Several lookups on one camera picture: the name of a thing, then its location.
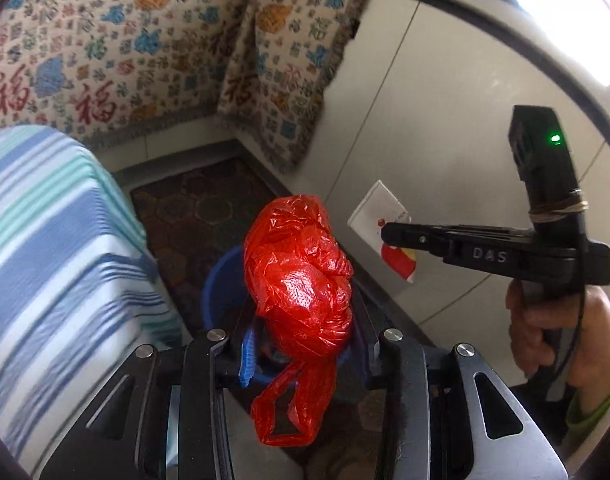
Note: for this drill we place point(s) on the patterned fu character blanket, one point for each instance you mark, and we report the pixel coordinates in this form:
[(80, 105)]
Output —
[(107, 71)]

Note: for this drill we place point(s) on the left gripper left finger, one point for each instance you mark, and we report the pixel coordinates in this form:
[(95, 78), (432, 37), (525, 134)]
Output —
[(213, 362)]

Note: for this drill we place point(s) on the blue trash bin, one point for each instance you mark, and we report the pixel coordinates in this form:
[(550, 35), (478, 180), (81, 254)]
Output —
[(226, 304)]

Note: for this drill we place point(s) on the right hand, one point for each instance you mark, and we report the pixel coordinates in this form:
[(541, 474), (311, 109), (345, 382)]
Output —
[(573, 330)]

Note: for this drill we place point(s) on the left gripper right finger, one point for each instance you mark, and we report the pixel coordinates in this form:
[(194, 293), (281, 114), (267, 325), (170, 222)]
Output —
[(394, 363)]

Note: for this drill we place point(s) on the white red paper carton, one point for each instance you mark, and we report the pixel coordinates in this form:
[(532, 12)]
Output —
[(378, 207)]

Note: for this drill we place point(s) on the striped blue green tablecloth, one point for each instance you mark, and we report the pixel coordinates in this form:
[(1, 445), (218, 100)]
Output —
[(79, 290)]

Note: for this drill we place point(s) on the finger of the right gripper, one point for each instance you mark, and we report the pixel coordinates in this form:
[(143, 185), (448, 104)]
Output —
[(435, 234)]

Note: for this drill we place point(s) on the red plastic bag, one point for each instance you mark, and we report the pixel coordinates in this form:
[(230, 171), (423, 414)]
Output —
[(301, 283)]

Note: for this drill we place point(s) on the dark patterned floor mat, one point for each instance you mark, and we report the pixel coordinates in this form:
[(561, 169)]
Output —
[(193, 219)]

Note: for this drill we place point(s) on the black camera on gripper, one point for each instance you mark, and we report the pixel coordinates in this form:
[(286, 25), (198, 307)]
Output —
[(541, 154)]

